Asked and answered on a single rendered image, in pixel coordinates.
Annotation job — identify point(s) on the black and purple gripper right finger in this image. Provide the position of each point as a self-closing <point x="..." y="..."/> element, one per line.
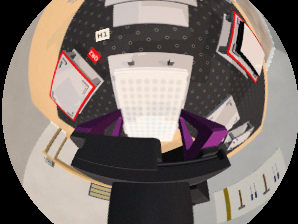
<point x="210" y="133"/>

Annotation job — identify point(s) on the grey rectangular frame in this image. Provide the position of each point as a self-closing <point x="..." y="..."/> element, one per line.
<point x="225" y="113"/>

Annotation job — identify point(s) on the white multiwell plate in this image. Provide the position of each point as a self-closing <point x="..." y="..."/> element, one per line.
<point x="151" y="99"/>

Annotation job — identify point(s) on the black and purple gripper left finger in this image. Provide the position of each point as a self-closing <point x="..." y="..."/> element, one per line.
<point x="98" y="125"/>

